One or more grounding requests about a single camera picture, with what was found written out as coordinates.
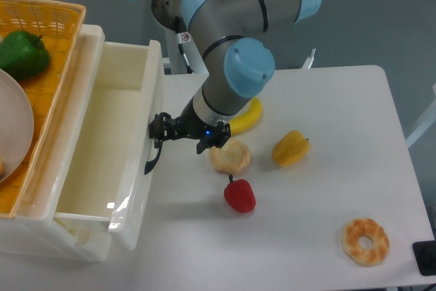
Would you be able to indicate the yellow banana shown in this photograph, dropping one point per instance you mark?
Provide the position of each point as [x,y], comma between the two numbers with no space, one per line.
[248,118]

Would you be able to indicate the red bell pepper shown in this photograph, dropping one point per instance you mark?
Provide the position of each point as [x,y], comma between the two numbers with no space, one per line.
[239,195]

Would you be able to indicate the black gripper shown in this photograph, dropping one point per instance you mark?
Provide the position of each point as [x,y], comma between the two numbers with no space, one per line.
[188,125]

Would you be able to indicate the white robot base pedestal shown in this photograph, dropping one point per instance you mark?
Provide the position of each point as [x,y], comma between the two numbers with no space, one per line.
[183,55]

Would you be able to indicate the green bell pepper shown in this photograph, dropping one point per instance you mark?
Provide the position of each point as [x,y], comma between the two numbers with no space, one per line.
[23,55]

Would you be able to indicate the black device at edge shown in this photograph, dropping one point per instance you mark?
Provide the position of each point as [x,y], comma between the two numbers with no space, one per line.
[425,252]

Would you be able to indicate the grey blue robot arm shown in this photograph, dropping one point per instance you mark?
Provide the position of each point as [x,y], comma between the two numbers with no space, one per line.
[239,66]

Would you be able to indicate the white drawer cabinet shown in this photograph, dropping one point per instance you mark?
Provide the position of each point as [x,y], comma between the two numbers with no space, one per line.
[34,231]

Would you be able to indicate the round cream bread roll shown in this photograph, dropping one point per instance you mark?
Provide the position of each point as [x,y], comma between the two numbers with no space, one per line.
[231,158]

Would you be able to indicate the yellow bell pepper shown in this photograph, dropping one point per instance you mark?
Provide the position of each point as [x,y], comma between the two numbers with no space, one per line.
[290,149]

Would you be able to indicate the beige plate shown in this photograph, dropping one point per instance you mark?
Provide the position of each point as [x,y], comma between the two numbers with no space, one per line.
[17,125]

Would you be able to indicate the orange woven basket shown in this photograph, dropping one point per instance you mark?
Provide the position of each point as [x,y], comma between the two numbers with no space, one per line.
[59,24]

